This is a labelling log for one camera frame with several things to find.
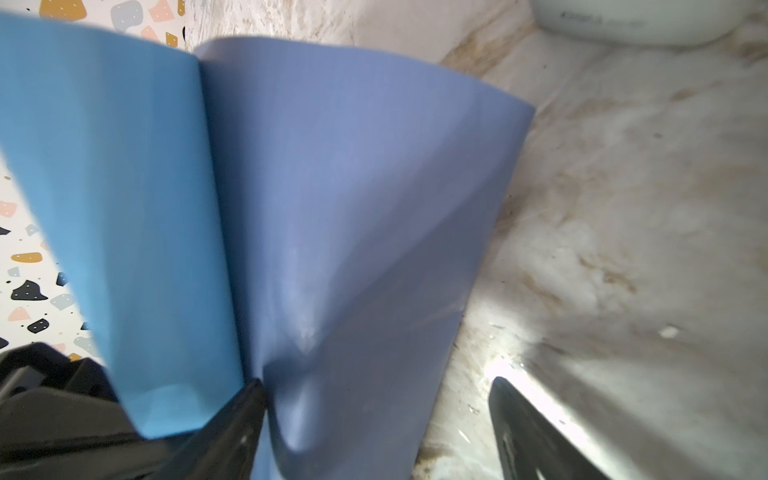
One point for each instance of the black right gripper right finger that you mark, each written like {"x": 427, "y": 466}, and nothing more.
{"x": 529, "y": 446}

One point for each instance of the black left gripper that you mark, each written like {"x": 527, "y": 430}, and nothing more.
{"x": 61, "y": 419}

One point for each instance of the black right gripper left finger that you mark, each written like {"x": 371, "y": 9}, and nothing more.
{"x": 225, "y": 447}

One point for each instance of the blue wrapping paper sheet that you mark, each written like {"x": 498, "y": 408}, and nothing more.
{"x": 311, "y": 216}

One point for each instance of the grey tape dispenser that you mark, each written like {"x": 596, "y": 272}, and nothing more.
{"x": 643, "y": 22}

